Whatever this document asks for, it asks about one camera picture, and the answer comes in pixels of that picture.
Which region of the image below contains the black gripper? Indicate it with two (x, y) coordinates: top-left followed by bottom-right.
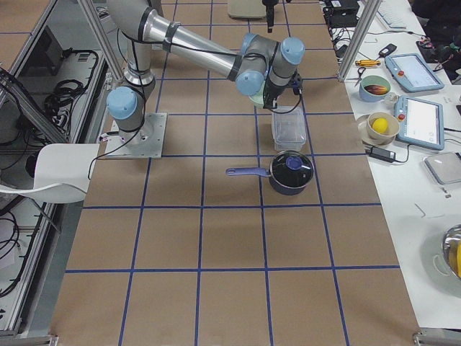
(262, 0), (277, 32)
(263, 79), (288, 108)

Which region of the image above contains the green bowl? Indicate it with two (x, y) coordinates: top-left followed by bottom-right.
(249, 89), (267, 109)

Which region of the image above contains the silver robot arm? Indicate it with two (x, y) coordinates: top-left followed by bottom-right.
(107, 1), (305, 110)

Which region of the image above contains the blue bowl with fruit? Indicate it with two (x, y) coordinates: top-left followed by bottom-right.
(359, 75), (391, 102)

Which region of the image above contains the beige bowl with lemon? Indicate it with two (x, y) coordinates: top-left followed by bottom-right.
(366, 112), (400, 141)

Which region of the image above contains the steel mixing bowl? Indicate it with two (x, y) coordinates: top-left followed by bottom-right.
(432, 224), (460, 279)

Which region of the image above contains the clear plastic food container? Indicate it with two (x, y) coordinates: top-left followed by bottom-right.
(272, 106), (307, 151)

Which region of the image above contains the blue saucepan with lid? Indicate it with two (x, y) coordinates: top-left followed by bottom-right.
(225, 150), (314, 195)

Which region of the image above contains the yellow lemon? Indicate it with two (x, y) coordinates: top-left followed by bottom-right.
(371, 117), (388, 134)

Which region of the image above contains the black power adapter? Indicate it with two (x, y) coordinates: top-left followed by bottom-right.
(365, 146), (395, 163)

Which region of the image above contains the far blue teach pendant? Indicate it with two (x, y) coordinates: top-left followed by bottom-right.
(384, 53), (444, 92)

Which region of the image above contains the blue teach pendant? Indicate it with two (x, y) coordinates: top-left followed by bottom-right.
(394, 96), (444, 151)
(384, 53), (444, 92)

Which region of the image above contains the near blue teach pendant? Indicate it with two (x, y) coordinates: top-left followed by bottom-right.
(394, 96), (444, 151)

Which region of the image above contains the white chair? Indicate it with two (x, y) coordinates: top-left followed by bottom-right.
(1, 143), (99, 204)

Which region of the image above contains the orange handled tool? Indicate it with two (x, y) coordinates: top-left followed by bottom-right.
(354, 59), (381, 68)

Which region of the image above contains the aluminium frame post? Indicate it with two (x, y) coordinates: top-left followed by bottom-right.
(337, 0), (382, 82)

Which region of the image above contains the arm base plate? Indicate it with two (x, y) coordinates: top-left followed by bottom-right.
(104, 112), (168, 159)

